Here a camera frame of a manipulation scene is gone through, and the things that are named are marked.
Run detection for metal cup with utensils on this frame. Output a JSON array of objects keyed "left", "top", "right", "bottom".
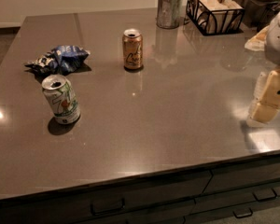
[{"left": 156, "top": 0, "right": 182, "bottom": 29}]

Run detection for blue chip bag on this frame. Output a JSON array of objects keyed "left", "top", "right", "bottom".
[{"left": 24, "top": 45, "right": 91, "bottom": 76}]

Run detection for right upper drawer handle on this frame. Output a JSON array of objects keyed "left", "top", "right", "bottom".
[{"left": 253, "top": 189, "right": 277, "bottom": 202}]

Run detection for right lower drawer handle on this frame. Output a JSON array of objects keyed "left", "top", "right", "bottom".
[{"left": 233, "top": 208, "right": 253, "bottom": 219}]

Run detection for white green 7up can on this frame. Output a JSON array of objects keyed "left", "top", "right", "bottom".
[{"left": 42, "top": 75, "right": 81, "bottom": 125}]

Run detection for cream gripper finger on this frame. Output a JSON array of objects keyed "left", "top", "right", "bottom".
[{"left": 246, "top": 66, "right": 280, "bottom": 124}]

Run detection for left drawer handle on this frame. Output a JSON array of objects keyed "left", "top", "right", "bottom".
[{"left": 91, "top": 198, "right": 125, "bottom": 216}]

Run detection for black wire napkin basket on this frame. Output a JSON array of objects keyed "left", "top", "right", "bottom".
[{"left": 184, "top": 0, "right": 245, "bottom": 35}]

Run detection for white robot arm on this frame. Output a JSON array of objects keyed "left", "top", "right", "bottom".
[{"left": 246, "top": 11, "right": 280, "bottom": 127}]

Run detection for yellow snack packet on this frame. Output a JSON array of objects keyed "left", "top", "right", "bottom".
[{"left": 245, "top": 26, "right": 269, "bottom": 51}]

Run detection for drawer handle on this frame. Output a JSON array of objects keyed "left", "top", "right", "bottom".
[
  {"left": 253, "top": 189, "right": 277, "bottom": 202},
  {"left": 91, "top": 198, "right": 125, "bottom": 216},
  {"left": 233, "top": 208, "right": 253, "bottom": 219}
]

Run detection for orange soda can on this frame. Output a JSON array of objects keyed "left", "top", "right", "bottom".
[{"left": 122, "top": 28, "right": 143, "bottom": 70}]

